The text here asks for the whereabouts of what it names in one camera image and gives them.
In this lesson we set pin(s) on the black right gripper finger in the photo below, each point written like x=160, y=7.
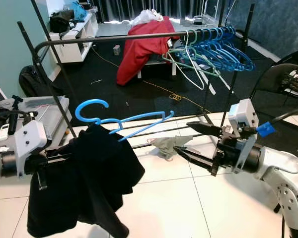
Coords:
x=206, y=128
x=196, y=157

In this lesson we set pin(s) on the small white device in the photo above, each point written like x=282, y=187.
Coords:
x=4, y=132

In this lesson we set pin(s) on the white table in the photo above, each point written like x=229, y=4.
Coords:
x=208, y=21

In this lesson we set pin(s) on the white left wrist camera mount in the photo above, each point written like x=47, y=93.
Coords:
x=30, y=139

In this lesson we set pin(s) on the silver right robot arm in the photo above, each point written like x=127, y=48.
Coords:
x=275, y=166

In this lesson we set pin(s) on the black metal clothes rack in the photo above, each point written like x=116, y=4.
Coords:
x=94, y=39

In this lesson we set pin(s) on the blue plastic hanger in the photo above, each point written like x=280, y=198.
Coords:
x=206, y=51
x=218, y=52
x=231, y=54
x=246, y=59
x=92, y=101

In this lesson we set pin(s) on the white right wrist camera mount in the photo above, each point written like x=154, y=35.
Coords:
x=241, y=114

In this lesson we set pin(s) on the white plastic bag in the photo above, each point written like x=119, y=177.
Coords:
x=146, y=17

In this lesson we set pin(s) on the white plastic hanger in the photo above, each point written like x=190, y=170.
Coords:
x=202, y=79

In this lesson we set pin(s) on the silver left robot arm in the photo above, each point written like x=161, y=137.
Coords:
x=10, y=163

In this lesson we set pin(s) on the red cloth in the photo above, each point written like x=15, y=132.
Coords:
x=141, y=47

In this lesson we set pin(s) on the black bag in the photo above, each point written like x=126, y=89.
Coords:
x=61, y=21

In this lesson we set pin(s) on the blue bag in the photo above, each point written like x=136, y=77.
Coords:
x=79, y=11

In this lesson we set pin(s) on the blue tape tag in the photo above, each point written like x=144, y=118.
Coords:
x=265, y=129

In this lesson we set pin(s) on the small grey box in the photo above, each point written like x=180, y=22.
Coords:
x=116, y=49

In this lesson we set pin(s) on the black garment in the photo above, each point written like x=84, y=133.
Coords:
x=84, y=183

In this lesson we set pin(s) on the grey hard case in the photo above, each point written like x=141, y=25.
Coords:
x=54, y=111

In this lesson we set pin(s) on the black backpack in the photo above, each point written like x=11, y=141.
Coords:
x=32, y=82

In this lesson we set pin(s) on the black curtain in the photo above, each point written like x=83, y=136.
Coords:
x=119, y=7

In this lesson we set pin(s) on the green plastic hanger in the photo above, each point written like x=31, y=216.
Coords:
x=190, y=44

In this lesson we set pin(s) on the grey crumpled cloth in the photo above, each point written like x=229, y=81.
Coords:
x=166, y=144

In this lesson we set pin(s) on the white shelf unit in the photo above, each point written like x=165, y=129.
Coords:
x=69, y=47

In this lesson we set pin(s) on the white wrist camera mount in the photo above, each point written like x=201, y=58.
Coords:
x=241, y=114
x=30, y=139

